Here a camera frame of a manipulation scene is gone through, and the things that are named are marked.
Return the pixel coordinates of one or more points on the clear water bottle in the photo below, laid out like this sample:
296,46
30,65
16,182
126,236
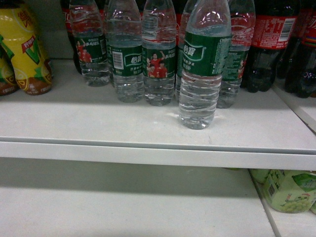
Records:
206,46

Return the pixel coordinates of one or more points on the water bottle with athletes label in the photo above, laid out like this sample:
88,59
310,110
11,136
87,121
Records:
159,51

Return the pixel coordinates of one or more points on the white upper shelf board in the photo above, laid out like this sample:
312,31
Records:
78,122

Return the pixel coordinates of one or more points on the white shelf board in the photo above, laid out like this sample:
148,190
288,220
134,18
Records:
78,122
57,198

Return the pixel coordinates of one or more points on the water bottle with barcode label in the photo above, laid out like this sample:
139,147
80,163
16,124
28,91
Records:
125,42

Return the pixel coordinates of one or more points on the far left water bottle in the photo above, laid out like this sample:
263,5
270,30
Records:
87,29

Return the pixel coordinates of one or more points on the water bottle behind front one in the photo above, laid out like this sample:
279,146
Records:
242,28

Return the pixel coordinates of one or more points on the cola bottle behind water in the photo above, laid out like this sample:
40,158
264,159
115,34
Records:
66,12

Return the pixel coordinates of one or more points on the white lower shelf board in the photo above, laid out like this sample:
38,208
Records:
57,198

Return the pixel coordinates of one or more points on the cola bottle red label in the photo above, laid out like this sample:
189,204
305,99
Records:
275,21

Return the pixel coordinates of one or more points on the right edge cola bottle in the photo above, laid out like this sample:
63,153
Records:
297,67

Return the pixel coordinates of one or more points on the green grape drink bottle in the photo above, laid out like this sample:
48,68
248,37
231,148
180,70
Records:
287,191

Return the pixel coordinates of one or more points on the left edge lemon tea bottle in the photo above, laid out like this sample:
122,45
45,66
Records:
8,82

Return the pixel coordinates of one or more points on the yellow lemon tea bottle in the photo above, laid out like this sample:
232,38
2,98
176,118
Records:
21,35

